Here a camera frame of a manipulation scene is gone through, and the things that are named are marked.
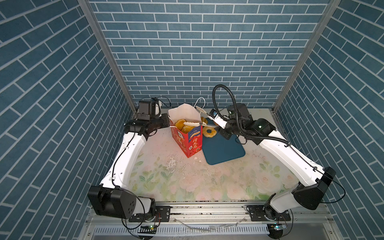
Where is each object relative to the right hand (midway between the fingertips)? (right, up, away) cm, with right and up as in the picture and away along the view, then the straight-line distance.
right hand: (216, 122), depth 73 cm
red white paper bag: (-13, -12, +9) cm, 20 cm away
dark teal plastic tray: (+4, -18, +23) cm, 30 cm away
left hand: (-24, +2, +4) cm, 25 cm away
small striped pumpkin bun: (-19, -1, +1) cm, 19 cm away
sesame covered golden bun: (-15, -4, +12) cm, 20 cm away
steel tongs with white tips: (-11, -1, +1) cm, 12 cm away
